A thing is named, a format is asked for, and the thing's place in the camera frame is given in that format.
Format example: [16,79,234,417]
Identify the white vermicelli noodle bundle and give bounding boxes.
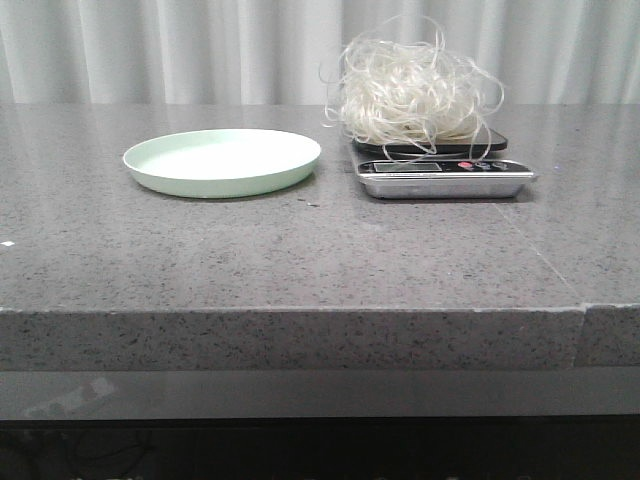
[319,14,505,162]

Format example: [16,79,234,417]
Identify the silver digital kitchen scale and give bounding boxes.
[350,129,537,200]

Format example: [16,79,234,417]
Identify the white pleated curtain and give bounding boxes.
[1,1,639,104]

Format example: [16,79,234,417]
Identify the light green round plate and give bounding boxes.
[123,129,321,199]

